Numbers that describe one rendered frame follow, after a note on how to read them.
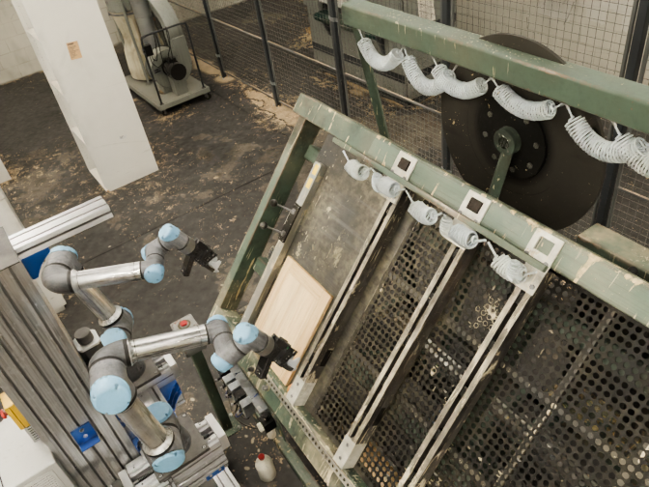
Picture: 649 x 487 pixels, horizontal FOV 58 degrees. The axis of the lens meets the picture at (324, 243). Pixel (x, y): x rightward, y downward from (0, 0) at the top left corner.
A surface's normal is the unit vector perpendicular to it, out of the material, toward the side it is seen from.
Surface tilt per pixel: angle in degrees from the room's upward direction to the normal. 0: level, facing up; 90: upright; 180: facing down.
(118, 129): 90
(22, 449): 0
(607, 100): 90
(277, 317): 50
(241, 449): 0
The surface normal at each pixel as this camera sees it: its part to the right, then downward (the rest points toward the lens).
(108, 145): 0.58, 0.45
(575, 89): -0.83, 0.43
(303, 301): -0.72, -0.16
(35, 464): -0.14, -0.77
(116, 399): 0.35, 0.44
